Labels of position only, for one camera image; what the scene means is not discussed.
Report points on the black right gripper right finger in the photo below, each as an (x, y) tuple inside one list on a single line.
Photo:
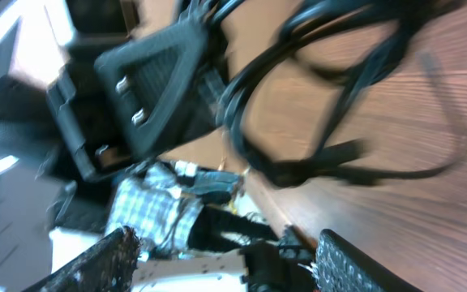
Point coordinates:
[(340, 266)]

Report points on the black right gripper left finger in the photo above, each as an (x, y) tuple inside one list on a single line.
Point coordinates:
[(108, 265)]

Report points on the person in plaid shirt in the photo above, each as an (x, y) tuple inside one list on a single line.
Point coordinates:
[(163, 204)]

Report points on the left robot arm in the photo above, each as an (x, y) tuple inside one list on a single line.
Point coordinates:
[(29, 131)]

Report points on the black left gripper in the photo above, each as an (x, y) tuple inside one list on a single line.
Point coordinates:
[(151, 84)]

